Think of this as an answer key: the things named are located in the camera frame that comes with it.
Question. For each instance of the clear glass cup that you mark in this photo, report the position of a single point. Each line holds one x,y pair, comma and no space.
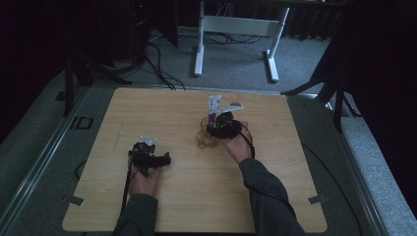
207,137

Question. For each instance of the grey tape piece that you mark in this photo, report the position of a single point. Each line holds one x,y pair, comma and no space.
73,200
316,199

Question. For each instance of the person's left hand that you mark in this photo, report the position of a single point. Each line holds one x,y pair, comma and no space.
144,185

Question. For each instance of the person's right hand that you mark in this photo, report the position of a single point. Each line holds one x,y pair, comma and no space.
237,146

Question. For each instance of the white and purple toothpaste tube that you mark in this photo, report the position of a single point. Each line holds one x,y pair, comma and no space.
213,109

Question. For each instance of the aluminium rail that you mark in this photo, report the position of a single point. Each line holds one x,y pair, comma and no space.
42,157

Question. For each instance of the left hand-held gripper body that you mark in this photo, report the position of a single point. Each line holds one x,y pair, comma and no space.
144,152

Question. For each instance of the black metal stand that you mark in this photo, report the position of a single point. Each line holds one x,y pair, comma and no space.
327,85
78,65

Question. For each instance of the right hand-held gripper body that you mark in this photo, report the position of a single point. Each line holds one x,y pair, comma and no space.
226,124

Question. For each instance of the white metal table frame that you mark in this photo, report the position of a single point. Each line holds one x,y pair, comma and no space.
236,26

